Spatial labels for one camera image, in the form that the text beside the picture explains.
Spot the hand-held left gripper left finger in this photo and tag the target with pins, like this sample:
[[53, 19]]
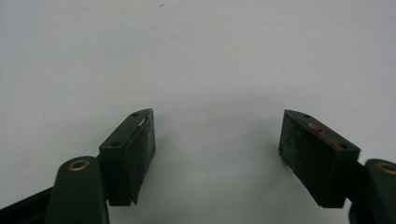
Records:
[[127, 158]]

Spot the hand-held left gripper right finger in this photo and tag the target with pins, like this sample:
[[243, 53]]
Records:
[[314, 158]]

